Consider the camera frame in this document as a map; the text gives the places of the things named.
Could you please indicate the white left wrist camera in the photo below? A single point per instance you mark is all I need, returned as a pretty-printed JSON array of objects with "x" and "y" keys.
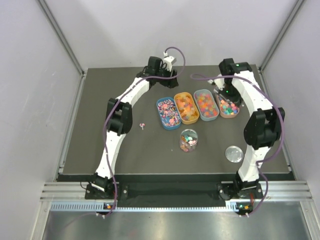
[{"x": 168, "y": 61}]

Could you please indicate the fallen swirl lollipop candy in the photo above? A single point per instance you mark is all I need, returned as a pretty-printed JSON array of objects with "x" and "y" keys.
[{"x": 142, "y": 126}]

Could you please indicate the aluminium left frame post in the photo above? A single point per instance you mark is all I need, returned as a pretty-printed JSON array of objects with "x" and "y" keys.
[{"x": 60, "y": 35}]

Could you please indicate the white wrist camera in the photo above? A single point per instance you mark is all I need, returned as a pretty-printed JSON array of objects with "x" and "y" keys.
[
  {"x": 168, "y": 61},
  {"x": 217, "y": 83}
]

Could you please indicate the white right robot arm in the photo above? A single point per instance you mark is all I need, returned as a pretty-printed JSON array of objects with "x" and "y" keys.
[{"x": 263, "y": 128}]

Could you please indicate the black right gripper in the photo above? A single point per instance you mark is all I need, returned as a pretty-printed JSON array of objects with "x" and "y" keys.
[{"x": 237, "y": 99}]

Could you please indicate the aluminium frame post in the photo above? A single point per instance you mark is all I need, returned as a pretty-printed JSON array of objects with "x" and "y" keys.
[
  {"x": 60, "y": 35},
  {"x": 281, "y": 34}
]

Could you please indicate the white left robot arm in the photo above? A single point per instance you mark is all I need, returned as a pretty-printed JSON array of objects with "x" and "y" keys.
[{"x": 119, "y": 116}]

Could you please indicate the light blue candy tray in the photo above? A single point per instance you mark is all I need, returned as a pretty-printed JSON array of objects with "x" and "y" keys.
[{"x": 206, "y": 104}]

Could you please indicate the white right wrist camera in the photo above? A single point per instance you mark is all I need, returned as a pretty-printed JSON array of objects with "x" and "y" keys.
[{"x": 217, "y": 83}]

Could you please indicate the aluminium right frame post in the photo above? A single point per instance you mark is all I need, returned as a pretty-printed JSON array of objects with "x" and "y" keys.
[{"x": 281, "y": 34}]

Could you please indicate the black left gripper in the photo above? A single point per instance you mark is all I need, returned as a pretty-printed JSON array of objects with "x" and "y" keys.
[{"x": 170, "y": 80}]

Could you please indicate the orange candy tray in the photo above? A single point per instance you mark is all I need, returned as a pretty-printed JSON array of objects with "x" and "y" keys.
[{"x": 187, "y": 108}]

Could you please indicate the aluminium front frame rail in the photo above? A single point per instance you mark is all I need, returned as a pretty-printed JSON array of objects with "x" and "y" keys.
[{"x": 275, "y": 191}]

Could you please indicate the pink candy tray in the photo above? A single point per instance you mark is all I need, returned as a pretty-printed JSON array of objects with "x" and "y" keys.
[{"x": 226, "y": 110}]

